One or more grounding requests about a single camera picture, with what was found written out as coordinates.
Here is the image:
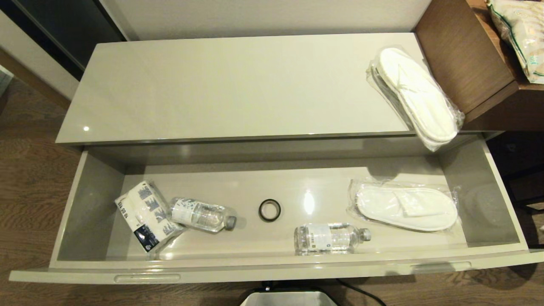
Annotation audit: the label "beige long drawer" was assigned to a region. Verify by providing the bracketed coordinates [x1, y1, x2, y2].
[8, 134, 544, 284]

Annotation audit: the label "clear water bottle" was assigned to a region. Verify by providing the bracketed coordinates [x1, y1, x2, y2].
[169, 198, 237, 234]
[294, 223, 372, 257]

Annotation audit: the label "bagged white slippers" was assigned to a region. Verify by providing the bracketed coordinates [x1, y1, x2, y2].
[348, 179, 462, 233]
[366, 46, 465, 152]

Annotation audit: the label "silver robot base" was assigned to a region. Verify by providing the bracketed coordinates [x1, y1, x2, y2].
[240, 281, 338, 306]

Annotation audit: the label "beige glossy cabinet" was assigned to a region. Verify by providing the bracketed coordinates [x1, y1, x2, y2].
[54, 32, 502, 147]

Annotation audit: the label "white blue tissue pack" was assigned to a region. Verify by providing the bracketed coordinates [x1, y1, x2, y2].
[114, 181, 185, 253]

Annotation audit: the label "brown wooden desk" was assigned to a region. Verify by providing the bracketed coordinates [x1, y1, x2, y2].
[414, 0, 544, 132]

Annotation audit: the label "black glass panel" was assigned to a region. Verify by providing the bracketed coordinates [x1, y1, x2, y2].
[0, 0, 126, 81]

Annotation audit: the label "clear plastic snack bag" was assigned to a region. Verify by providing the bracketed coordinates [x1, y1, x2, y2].
[487, 0, 544, 84]

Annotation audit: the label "black tape ring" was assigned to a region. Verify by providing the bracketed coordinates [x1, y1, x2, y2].
[258, 199, 281, 223]

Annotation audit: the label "black base cable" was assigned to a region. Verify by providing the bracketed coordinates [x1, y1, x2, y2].
[338, 278, 387, 306]

